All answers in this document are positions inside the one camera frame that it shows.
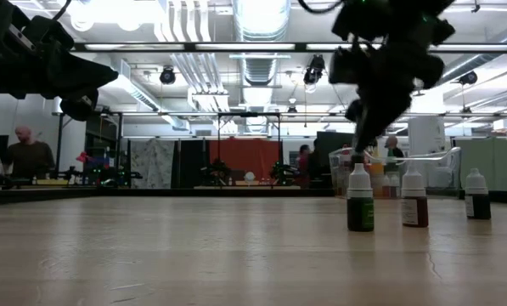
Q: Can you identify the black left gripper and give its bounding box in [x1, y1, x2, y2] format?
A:
[23, 50, 119, 122]

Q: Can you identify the black background rig frame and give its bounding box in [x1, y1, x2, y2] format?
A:
[56, 111, 125, 188]
[217, 111, 282, 188]

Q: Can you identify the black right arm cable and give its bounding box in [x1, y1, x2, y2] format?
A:
[297, 0, 343, 14]

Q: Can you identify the black hanging spotlight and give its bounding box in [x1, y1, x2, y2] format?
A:
[159, 65, 177, 86]
[459, 70, 479, 86]
[302, 54, 326, 86]

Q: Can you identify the small red dropper bottle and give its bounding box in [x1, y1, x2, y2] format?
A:
[400, 164, 429, 229]

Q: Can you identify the white pillar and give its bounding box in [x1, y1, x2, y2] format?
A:
[408, 115, 448, 190]

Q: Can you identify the pale green partition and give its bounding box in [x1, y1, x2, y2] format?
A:
[454, 138, 507, 192]

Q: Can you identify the silver ventilation duct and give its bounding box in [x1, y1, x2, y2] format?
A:
[231, 0, 292, 133]

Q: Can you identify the white rectangular air duct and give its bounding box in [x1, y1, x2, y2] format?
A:
[99, 59, 190, 132]

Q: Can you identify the orange curtain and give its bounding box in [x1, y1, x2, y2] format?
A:
[209, 138, 283, 182]

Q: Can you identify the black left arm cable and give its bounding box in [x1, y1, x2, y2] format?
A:
[50, 0, 72, 23]

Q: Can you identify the large red coloring bottle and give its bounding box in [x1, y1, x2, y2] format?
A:
[339, 143, 353, 197]

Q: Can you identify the small green dropper bottle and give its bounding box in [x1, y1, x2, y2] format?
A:
[346, 163, 375, 233]

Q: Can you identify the black partition panel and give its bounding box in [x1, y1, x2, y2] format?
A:
[316, 131, 356, 179]

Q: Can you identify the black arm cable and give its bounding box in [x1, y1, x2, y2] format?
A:
[50, 0, 72, 23]
[297, 0, 343, 14]

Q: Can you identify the large green coloring bottle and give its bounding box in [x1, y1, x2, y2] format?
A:
[384, 146, 401, 176]

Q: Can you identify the large amber coloring bottle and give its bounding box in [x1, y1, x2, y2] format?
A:
[369, 148, 386, 199]

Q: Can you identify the black curtain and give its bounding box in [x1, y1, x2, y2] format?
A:
[178, 139, 211, 190]

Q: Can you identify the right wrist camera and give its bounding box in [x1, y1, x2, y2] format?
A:
[329, 46, 359, 85]

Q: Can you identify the patterned grey curtain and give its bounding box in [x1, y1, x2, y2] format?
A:
[129, 139, 176, 190]

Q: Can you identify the clear plastic container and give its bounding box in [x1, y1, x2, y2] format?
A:
[328, 146, 462, 200]

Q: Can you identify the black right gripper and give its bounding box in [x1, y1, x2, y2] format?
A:
[351, 40, 445, 156]

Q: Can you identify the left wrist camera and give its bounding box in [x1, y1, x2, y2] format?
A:
[7, 15, 76, 54]

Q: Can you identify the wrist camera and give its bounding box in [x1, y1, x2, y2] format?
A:
[7, 15, 76, 54]
[329, 46, 359, 85]

